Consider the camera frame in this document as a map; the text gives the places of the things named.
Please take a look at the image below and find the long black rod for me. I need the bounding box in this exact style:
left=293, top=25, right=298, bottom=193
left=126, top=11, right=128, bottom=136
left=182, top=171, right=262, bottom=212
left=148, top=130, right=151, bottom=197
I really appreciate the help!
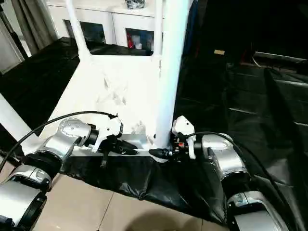
left=254, top=51, right=308, bottom=65

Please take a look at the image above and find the grey camera tripod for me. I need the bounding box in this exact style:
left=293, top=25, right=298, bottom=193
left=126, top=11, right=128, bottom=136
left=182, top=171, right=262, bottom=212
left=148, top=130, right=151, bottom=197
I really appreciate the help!
left=0, top=4, right=26, bottom=60

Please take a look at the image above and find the dark object on cabinet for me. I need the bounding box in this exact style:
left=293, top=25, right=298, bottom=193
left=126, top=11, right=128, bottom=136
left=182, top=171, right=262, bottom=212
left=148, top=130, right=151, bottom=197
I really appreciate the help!
left=125, top=0, right=146, bottom=10

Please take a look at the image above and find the black work mat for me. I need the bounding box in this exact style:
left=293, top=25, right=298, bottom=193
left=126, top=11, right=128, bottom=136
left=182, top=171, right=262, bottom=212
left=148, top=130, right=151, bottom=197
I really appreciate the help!
left=0, top=37, right=308, bottom=224

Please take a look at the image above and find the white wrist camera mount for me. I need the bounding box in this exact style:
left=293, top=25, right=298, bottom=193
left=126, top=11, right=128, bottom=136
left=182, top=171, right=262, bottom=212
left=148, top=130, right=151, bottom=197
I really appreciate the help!
left=91, top=116, right=125, bottom=153
left=172, top=115, right=195, bottom=160

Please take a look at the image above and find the white cabinet with glass doors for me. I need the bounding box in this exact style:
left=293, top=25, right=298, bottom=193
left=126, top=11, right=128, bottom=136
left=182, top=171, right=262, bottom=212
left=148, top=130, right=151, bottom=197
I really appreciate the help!
left=47, top=0, right=167, bottom=52

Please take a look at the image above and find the white plastic table leg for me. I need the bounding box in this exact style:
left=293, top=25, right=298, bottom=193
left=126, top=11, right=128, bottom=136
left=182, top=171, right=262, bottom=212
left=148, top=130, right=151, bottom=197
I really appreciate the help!
left=154, top=0, right=165, bottom=57
left=0, top=92, right=40, bottom=145
left=154, top=0, right=194, bottom=151
left=66, top=0, right=92, bottom=58

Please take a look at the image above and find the grey curtain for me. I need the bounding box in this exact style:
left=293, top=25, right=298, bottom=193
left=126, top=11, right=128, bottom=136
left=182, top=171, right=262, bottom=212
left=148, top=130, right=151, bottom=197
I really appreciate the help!
left=12, top=0, right=60, bottom=56

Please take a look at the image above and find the white plastic stool seat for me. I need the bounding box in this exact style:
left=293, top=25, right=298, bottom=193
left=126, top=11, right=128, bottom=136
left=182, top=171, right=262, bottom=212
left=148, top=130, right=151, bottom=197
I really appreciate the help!
left=21, top=51, right=174, bottom=164

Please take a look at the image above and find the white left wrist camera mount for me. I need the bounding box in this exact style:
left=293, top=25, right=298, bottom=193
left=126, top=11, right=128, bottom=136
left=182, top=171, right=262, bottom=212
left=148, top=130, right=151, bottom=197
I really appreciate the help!
left=91, top=116, right=125, bottom=153

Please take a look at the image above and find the black tripod stand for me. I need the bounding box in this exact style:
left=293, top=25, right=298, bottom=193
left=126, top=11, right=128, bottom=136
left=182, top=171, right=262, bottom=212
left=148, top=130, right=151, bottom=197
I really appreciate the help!
left=0, top=149, right=15, bottom=169

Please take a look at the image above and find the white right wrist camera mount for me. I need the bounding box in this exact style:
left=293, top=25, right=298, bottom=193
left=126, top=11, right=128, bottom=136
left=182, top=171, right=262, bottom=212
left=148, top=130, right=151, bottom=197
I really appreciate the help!
left=172, top=115, right=195, bottom=160

